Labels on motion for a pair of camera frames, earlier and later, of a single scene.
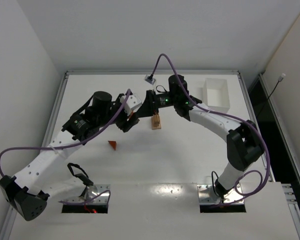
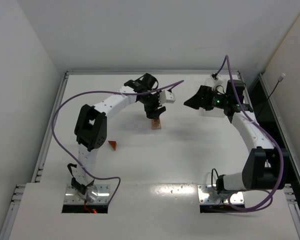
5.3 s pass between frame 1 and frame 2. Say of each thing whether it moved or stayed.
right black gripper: moved
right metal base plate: stayed
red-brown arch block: moved
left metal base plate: stayed
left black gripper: moved
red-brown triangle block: stayed
